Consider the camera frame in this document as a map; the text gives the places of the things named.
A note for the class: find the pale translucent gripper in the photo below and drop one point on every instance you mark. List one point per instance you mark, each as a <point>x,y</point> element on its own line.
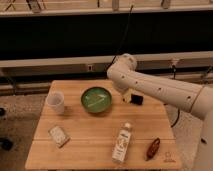
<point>127,96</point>

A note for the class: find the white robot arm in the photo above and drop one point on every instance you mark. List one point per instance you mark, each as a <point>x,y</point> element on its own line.
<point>192,98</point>

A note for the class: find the clear bottle with label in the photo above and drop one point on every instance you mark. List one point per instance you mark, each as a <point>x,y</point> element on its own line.
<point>122,143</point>

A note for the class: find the green ceramic bowl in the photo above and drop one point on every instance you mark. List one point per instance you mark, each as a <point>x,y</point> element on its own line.
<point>96,100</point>

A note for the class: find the brown oblong object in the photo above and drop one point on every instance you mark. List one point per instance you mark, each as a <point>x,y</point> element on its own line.
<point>153,148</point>

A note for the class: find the black rectangular box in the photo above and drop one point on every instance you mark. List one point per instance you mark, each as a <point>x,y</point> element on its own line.
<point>136,99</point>

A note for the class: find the wooden folding table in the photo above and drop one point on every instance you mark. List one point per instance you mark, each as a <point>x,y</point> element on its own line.
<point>92,138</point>

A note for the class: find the white rectangular packet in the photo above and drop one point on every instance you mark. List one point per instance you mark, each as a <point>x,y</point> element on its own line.
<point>59,136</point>

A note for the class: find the white plastic cup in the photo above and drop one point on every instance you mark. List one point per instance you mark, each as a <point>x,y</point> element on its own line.
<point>55,101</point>

